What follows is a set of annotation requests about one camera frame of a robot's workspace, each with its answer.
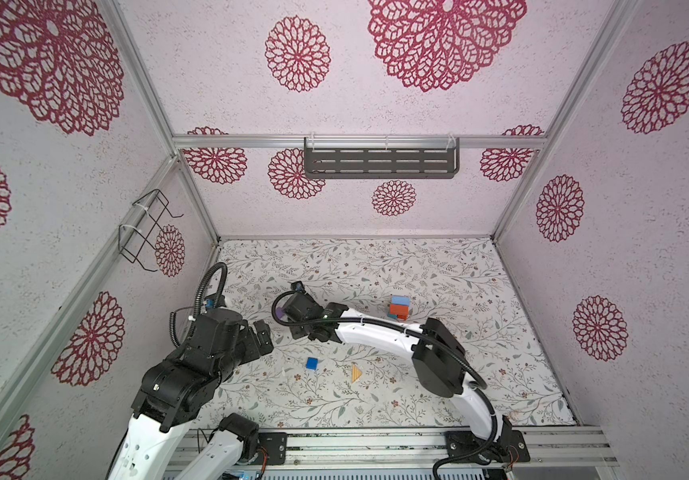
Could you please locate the dark blue wood cube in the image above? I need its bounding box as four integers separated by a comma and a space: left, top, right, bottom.
306, 357, 318, 371

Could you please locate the orange wood rectangular block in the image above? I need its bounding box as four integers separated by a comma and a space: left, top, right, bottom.
389, 303, 411, 321

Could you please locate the light blue wood block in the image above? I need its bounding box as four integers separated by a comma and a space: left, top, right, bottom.
391, 295, 411, 307

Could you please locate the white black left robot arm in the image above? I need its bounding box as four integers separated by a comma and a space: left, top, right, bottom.
108, 308, 274, 479

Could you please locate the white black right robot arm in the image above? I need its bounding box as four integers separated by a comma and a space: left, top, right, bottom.
270, 284, 531, 474

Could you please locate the natural wood triangle block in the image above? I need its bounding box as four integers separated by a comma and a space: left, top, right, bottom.
351, 364, 363, 383

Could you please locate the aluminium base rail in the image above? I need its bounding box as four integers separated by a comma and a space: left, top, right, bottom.
163, 425, 619, 472

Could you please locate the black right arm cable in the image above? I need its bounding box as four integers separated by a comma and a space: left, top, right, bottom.
270, 290, 499, 480

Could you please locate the black wire wall rack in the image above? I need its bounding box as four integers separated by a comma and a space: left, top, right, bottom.
116, 188, 186, 277

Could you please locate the dark grey wall shelf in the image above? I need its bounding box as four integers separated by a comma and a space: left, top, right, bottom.
302, 138, 460, 180

